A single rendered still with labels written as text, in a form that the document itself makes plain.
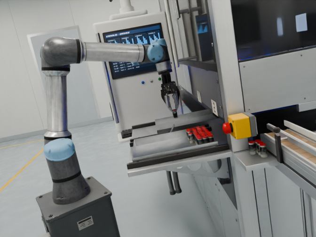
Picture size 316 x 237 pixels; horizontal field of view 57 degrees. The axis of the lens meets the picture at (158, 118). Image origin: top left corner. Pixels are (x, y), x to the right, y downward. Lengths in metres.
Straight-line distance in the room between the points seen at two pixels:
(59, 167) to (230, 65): 0.74
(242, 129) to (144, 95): 1.15
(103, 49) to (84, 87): 5.53
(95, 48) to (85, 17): 5.54
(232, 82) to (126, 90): 1.10
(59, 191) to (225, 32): 0.86
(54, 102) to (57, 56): 0.22
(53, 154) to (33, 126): 6.02
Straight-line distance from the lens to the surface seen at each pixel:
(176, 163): 1.12
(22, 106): 7.19
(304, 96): 1.19
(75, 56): 1.19
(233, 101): 1.08
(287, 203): 1.30
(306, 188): 0.92
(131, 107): 2.06
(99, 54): 1.21
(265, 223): 1.30
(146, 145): 1.39
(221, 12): 1.07
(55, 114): 1.32
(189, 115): 1.74
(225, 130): 1.02
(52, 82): 1.31
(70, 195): 1.23
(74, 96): 6.80
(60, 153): 1.19
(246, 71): 1.09
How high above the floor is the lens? 1.29
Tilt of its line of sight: 12 degrees down
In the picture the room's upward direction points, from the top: 11 degrees counter-clockwise
